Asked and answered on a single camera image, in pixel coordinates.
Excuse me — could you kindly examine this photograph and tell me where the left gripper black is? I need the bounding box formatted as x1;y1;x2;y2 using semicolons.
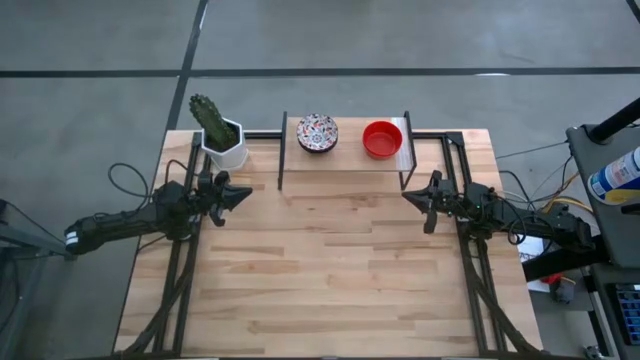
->
195;169;254;228

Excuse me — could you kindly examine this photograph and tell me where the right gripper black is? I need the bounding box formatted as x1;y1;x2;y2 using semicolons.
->
401;169;459;235

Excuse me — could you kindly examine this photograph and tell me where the red plastic mini bowl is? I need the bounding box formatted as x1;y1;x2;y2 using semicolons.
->
362;120;404;160

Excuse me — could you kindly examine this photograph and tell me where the black patterned mini bowl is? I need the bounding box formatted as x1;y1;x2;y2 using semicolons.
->
295;113;340;154

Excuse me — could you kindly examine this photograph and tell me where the white hexagonal plant pot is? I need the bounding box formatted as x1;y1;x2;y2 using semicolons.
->
200;117;250;171

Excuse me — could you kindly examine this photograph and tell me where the green cactus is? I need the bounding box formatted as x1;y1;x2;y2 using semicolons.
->
188;93;239;152

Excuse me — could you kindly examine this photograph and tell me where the white paper sheet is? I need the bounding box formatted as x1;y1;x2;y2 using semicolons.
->
516;234;552;294

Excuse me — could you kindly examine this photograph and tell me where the white spray bottle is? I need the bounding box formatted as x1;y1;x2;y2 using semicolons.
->
586;145;640;206

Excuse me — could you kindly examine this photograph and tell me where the black pole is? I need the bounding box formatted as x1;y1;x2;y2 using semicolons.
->
586;96;640;145

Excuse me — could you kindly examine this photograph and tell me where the blue key panel device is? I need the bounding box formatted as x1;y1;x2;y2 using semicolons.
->
613;281;640;333

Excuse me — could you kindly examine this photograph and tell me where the black short cable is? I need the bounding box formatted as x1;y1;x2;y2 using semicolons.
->
164;158;191;187

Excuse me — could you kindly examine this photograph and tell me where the wooden shelf with black frame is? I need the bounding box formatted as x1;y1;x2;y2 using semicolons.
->
277;110;419;192

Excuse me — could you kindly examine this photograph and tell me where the black curled cable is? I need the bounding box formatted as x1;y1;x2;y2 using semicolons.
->
498;169;532;202

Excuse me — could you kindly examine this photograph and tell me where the black long cable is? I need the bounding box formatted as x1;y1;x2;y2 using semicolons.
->
494;140;572;162

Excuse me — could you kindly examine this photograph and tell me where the black looped cable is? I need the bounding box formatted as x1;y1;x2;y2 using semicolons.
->
106;161;152;204

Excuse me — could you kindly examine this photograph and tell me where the yellow cable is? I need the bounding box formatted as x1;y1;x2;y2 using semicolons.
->
538;196;595;215

